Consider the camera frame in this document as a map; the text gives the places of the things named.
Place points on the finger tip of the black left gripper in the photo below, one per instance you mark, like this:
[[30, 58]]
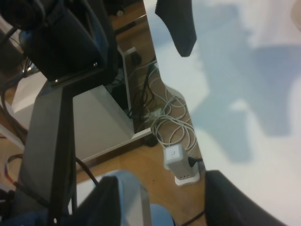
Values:
[[177, 16]]

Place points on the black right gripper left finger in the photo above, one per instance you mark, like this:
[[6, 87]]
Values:
[[102, 206]]

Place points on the white cabinet box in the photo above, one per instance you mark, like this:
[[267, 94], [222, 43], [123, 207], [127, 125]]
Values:
[[100, 124]]

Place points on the white power strip tower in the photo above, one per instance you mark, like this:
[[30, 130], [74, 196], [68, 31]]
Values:
[[184, 167]]

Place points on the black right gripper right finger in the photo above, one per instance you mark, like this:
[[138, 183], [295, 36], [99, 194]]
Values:
[[225, 205]]

